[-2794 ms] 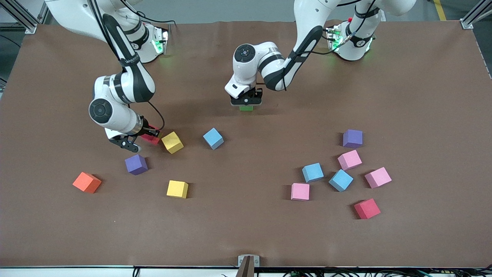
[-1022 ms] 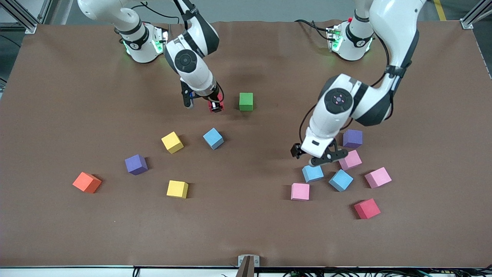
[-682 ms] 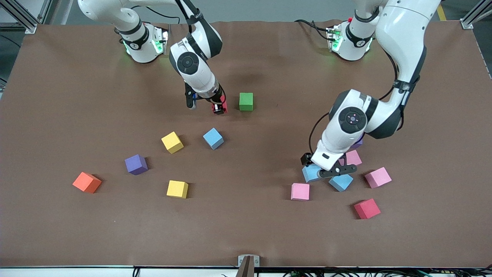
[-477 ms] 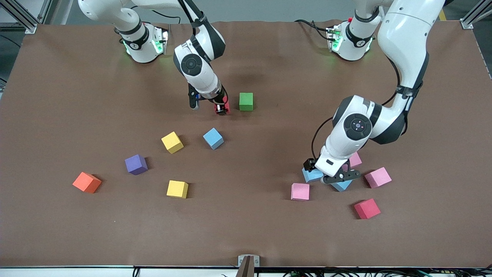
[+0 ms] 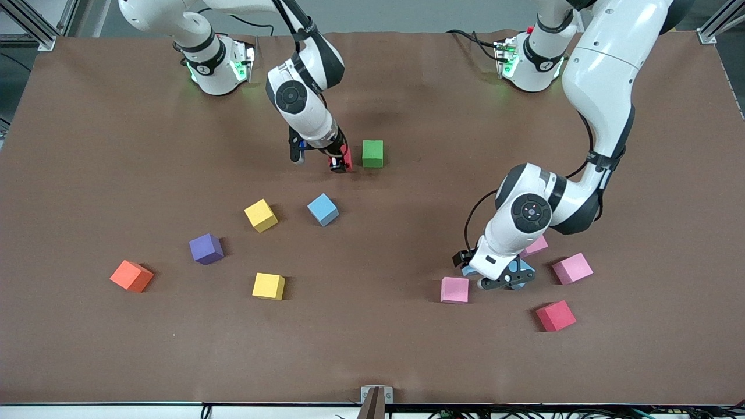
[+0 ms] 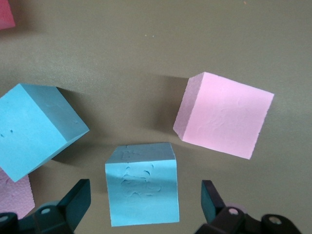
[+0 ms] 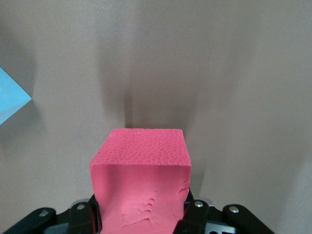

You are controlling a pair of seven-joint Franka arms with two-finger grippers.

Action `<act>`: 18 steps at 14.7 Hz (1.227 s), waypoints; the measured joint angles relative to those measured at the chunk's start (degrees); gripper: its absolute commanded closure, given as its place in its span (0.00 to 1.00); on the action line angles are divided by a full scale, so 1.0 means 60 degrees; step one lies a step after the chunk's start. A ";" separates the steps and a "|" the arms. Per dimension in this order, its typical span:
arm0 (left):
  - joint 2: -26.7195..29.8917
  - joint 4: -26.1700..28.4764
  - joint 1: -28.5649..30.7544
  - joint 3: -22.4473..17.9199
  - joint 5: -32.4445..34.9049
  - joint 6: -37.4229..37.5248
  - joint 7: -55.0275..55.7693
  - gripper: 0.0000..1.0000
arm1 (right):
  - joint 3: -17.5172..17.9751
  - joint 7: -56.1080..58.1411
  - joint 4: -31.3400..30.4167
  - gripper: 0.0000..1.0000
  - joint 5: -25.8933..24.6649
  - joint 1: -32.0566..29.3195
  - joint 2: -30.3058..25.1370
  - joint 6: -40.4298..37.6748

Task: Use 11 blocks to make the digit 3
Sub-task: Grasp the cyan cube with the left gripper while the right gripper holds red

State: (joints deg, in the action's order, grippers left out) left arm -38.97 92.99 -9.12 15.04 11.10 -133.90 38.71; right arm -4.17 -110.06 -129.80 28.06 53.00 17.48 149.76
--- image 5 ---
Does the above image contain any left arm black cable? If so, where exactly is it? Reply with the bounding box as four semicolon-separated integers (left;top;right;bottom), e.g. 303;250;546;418
464;105;636;254

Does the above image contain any purple foam block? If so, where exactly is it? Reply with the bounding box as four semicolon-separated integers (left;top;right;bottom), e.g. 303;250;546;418
189;233;225;266

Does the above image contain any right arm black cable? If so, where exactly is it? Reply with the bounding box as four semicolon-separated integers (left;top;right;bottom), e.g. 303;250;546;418
272;0;350;155

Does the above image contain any orange foam block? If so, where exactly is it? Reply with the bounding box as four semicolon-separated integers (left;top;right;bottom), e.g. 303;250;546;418
109;260;155;293

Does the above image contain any aluminium frame post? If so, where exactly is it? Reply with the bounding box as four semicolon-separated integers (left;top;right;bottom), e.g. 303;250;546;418
0;0;76;52
697;0;745;45

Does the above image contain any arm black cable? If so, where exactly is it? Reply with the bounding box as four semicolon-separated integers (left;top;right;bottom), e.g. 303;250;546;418
464;105;636;254
272;0;350;155

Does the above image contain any pink foam block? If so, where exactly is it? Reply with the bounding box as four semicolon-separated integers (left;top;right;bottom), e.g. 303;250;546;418
440;276;470;304
521;235;549;258
552;253;594;286

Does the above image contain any green foam block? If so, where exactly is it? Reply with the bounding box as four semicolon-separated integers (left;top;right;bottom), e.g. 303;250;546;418
362;140;385;169

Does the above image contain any black base cable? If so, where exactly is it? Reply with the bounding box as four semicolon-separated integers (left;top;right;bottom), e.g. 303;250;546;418
445;28;502;62

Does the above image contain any yellow foam block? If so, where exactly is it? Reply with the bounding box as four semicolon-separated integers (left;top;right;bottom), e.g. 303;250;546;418
244;198;279;233
252;272;286;301

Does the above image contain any brown table mat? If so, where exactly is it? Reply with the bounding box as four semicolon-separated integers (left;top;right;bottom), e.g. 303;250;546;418
0;29;745;406

